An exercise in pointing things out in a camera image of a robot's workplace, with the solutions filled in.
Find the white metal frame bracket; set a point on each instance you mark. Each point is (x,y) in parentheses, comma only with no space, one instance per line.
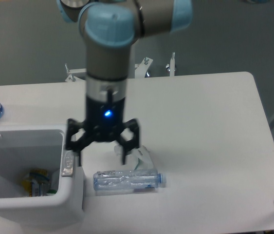
(141,70)

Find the white plastic trash can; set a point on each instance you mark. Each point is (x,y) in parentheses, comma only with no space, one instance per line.
(25,147)

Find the silver trash can push button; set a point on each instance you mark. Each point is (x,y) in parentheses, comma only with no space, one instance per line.
(67,164)

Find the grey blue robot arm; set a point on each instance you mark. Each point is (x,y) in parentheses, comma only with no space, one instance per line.
(109,29)

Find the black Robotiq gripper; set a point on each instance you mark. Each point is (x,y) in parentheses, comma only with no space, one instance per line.
(103,123)

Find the crumpled white paper wrapper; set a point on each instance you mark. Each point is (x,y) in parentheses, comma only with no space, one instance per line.
(138,159)

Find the yellow wrapper in bin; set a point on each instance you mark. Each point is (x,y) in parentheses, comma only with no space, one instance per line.
(36,182)

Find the crushed clear plastic bottle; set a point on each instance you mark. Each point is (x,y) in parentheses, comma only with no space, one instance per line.
(117,182)

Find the white green item in bin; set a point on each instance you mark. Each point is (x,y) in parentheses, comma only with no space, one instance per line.
(54,183)

